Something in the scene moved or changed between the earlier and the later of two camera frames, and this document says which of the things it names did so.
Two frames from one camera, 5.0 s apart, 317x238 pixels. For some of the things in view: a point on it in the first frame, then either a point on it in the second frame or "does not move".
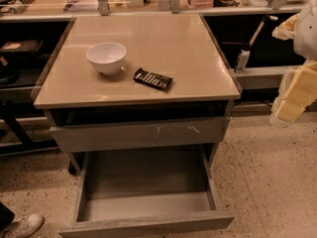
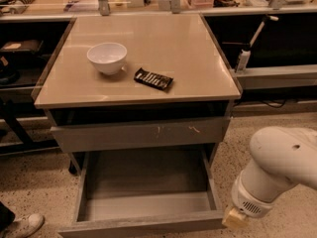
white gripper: x=307 y=34 to x=247 y=199
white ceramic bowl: x=108 y=58 does not move
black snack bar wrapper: x=158 y=80 does not move
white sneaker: x=23 y=227 does not move
